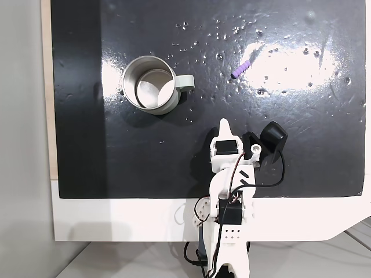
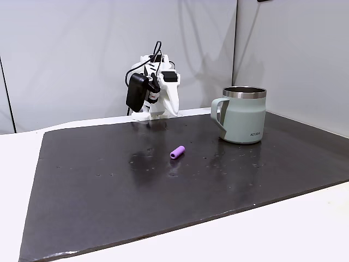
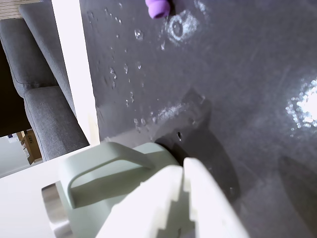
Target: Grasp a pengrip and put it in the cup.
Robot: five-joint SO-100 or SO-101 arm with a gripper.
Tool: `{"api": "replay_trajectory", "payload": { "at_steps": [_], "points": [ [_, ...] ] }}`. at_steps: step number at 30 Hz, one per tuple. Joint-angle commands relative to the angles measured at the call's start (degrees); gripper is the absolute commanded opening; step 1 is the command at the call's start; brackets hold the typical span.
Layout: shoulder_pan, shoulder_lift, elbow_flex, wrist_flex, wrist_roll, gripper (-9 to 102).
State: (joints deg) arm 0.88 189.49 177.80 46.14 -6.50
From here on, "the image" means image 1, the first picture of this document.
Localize purple ribbed pen grip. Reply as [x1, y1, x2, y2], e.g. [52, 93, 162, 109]
[231, 60, 251, 80]

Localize black table mat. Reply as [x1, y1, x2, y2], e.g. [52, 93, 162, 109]
[50, 0, 367, 200]

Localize black oval camera box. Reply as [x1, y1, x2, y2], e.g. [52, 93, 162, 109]
[242, 121, 289, 163]

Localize grey metal cup with handle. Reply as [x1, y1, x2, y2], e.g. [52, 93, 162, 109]
[122, 55, 195, 116]

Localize black power cable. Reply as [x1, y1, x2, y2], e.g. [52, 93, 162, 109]
[183, 240, 207, 269]

